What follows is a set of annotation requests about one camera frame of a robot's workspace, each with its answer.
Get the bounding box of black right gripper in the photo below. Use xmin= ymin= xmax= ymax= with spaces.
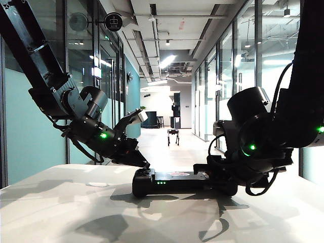
xmin=193 ymin=154 xmax=288 ymax=188

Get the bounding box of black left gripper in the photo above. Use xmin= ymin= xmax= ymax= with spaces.
xmin=108 ymin=134 xmax=151 ymax=170

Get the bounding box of black remote control with joysticks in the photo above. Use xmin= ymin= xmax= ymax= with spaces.
xmin=132 ymin=168 xmax=238 ymax=198

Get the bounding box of black quadruped robot dog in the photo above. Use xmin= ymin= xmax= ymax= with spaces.
xmin=167 ymin=128 xmax=181 ymax=147

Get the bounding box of dark bar counter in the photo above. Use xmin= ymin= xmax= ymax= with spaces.
xmin=141 ymin=111 xmax=158 ymax=129

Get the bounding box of tall black cabinet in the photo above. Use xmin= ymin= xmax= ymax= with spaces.
xmin=171 ymin=93 xmax=182 ymax=130

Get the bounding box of long linear ceiling light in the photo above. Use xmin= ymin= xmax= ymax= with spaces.
xmin=158 ymin=55 xmax=176 ymax=69

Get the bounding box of round black hanging sign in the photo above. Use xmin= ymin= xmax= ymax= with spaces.
xmin=86 ymin=12 xmax=124 ymax=32

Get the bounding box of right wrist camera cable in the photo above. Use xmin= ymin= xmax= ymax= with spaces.
xmin=208 ymin=134 xmax=226 ymax=163

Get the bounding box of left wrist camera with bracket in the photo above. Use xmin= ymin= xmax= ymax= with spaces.
xmin=116 ymin=108 xmax=148 ymax=140

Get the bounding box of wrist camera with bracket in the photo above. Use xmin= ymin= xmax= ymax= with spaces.
xmin=116 ymin=108 xmax=148 ymax=140
xmin=213 ymin=120 xmax=237 ymax=152

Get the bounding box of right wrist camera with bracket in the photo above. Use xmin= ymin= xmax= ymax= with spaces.
xmin=213 ymin=120 xmax=237 ymax=152

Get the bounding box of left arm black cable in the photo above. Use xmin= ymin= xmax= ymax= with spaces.
xmin=52 ymin=117 xmax=105 ymax=164

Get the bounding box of right gripper black cable loop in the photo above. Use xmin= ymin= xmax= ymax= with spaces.
xmin=245 ymin=168 xmax=279 ymax=196

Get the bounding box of long vertical door handle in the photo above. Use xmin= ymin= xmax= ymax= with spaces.
xmin=109 ymin=59 xmax=116 ymax=119

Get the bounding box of right arm thick black cable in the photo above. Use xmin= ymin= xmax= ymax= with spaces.
xmin=270 ymin=63 xmax=294 ymax=114

